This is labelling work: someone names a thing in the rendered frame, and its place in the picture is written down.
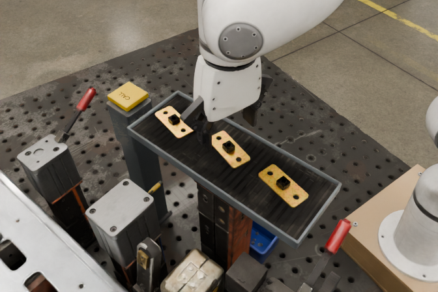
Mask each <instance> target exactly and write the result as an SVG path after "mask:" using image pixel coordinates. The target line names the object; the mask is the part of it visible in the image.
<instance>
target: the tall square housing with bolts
mask: <svg viewBox="0 0 438 292"><path fill-rule="evenodd" d="M85 215H86V217H87V219H88V221H89V223H90V225H91V227H92V229H93V232H94V234H95V236H96V239H97V241H98V243H99V245H100V247H101V248H103V249H104V250H105V251H106V252H107V253H108V254H109V256H110V258H111V261H112V263H113V266H114V267H115V270H114V271H113V272H114V274H115V276H116V278H117V281H119V282H120V283H121V284H122V285H123V286H124V287H125V288H126V289H127V290H128V291H129V292H134V289H133V286H134V285H135V284H136V283H137V245H138V244H139V243H141V242H142V241H143V240H145V239H146V238H147V237H149V238H150V239H152V240H153V241H154V242H155V243H157V245H159V246H160V247H161V250H162V255H161V265H160V279H159V289H160V284H161V283H162V281H163V280H164V279H165V278H166V277H167V275H168V269H167V265H166V260H165V257H164V251H163V247H162V242H161V239H160V236H161V235H162V233H161V230H160V225H159V221H158V216H157V212H156V207H155V203H154V198H153V197H152V196H151V195H149V194H148V193H146V191H144V190H143V189H141V188H140V187H139V186H138V185H136V184H135V183H134V182H132V181H131V180H130V179H124V180H122V181H121V182H120V183H119V184H118V185H117V186H115V187H114V188H112V189H111V190H110V191H109V192H108V193H107V194H105V195H104V196H103V197H102V198H100V199H99V200H98V201H97V202H96V203H94V204H93V205H92V206H90V207H89V208H88V209H87V210H86V212H85ZM159 243H160V244H159ZM162 257H163V258H162ZM160 292H161V290H160Z"/></svg>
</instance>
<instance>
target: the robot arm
mask: <svg viewBox="0 0 438 292"><path fill-rule="evenodd" d="M343 1H344V0H197V11H198V26H199V50H200V54H201V55H200V56H199V57H198V58H197V63H196V69H195V74H194V102H193V103H192V104H191V105H190V106H189V107H188V108H187V109H186V110H185V111H184V112H183V113H182V114H181V115H180V119H181V120H182V122H183V123H184V124H186V125H187V126H189V127H190V128H191V129H192V130H195V131H197V140H198V141H199V143H200V144H201V145H204V146H205V147H206V148H207V149H208V150H211V149H212V132H211V131H210V128H211V126H212V125H213V123H214V122H215V121H219V120H220V119H223V118H225V117H227V116H229V115H231V114H233V113H235V112H237V111H239V110H241V109H243V114H242V117H243V119H245V120H246V121H247V122H248V123H249V124H250V125H251V126H252V127H255V126H256V125H257V112H258V108H260V107H261V105H262V102H261V101H262V100H263V98H264V97H265V95H266V94H267V93H268V91H267V89H268V88H269V87H270V85H271V83H272V81H273V78H271V77H270V76H269V75H267V74H262V73H261V59H260V57H261V56H262V55H265V54H266V53H268V52H271V51H273V50H275V49H277V48H279V47H281V46H283V45H284V44H287V43H288V42H290V41H292V40H294V39H295V38H297V37H299V36H301V35H303V34H304V33H306V32H307V31H309V30H310V29H312V28H314V27H315V26H316V25H318V24H320V23H321V22H322V21H323V20H325V19H326V18H327V17H328V16H330V15H331V14H332V13H333V12H334V11H335V10H336V9H337V8H338V7H339V6H340V5H341V3H342V2H343ZM196 115H197V116H196ZM195 116H196V118H195V119H194V117H195ZM205 116H206V118H207V121H206V122H205V123H204V122H202V120H203V118H204V117H205ZM426 128H427V131H428V134H429V135H430V137H431V139H432V141H433V142H434V144H435V146H436V147H437V149H438V96H437V97H436V98H435V99H434V100H433V101H432V103H431V104H430V106H429V108H428V110H427V113H426ZM377 236H378V243H379V247H380V249H381V251H382V253H383V255H384V257H385V258H386V260H387V261H388V262H389V263H390V264H391V265H392V266H393V267H394V268H395V269H396V270H398V271H399V272H401V273H402V274H404V275H406V276H408V277H410V278H412V279H414V280H418V281H421V282H427V283H437V282H438V164H434V165H432V166H430V167H429V168H428V169H426V170H425V171H424V172H423V174H422V175H421V176H420V178H419V179H418V181H417V183H416V186H415V188H414V190H413V192H412V194H411V197H410V198H409V201H408V203H407V205H406V207H405V209H404V210H400V211H396V212H393V213H391V214H389V215H388V216H387V217H386V218H385V219H384V220H383V221H382V222H381V225H380V227H379V231H378V235H377Z"/></svg>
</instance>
